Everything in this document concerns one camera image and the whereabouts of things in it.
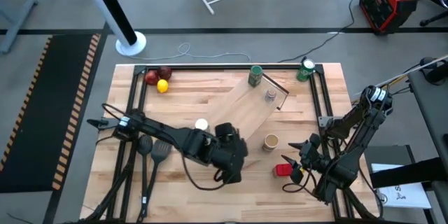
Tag black aluminium table frame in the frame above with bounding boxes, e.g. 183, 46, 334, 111
82, 62, 382, 224

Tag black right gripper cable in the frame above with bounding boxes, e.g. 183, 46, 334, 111
282, 171, 318, 194

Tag white-lid bagel seasoning jar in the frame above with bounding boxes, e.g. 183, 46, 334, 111
195, 118, 211, 132

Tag black round clamp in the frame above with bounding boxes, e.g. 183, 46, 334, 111
419, 57, 448, 85

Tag black slotted spatula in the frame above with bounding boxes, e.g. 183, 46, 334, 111
138, 139, 174, 221

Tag dark side table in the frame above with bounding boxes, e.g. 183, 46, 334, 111
407, 66, 448, 164

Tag wooden shelf black metal frame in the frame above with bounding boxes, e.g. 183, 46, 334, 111
195, 71, 291, 148

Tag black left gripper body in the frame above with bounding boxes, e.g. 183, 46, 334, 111
209, 122, 250, 185

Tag tan-lid seasoning jar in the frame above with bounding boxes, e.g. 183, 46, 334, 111
262, 132, 280, 153

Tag thin white rod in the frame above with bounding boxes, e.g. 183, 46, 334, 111
377, 55, 448, 87

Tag black floor cable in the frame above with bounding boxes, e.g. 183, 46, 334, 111
278, 0, 367, 64

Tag black spoon spatula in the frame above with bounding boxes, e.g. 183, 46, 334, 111
137, 134, 154, 219

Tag black mat orange stripes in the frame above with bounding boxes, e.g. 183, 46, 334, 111
0, 34, 103, 194

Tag yellow lemon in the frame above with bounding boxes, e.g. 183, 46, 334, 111
156, 78, 169, 94

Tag dark grey box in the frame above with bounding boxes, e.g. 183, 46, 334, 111
363, 144, 407, 166

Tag black bar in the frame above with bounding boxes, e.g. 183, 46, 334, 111
370, 157, 448, 189

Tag green soda can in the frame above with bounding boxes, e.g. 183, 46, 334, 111
296, 58, 316, 83

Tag green-lid spice jar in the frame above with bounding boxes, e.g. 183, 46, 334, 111
247, 64, 264, 88

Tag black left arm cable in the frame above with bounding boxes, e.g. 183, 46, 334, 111
180, 148, 234, 192

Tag red black tool box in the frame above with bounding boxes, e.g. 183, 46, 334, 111
359, 0, 419, 36

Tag grey desk leg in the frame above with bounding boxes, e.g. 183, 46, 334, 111
0, 0, 39, 55

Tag white paper bag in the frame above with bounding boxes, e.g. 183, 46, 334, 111
371, 163, 433, 210

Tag white floor cable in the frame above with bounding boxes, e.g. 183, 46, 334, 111
127, 41, 253, 63

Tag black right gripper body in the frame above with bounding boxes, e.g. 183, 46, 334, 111
291, 133, 332, 185

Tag red block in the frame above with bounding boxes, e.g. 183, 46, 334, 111
272, 162, 294, 179

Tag white black pole stand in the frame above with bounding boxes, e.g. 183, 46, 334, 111
74, 0, 148, 57

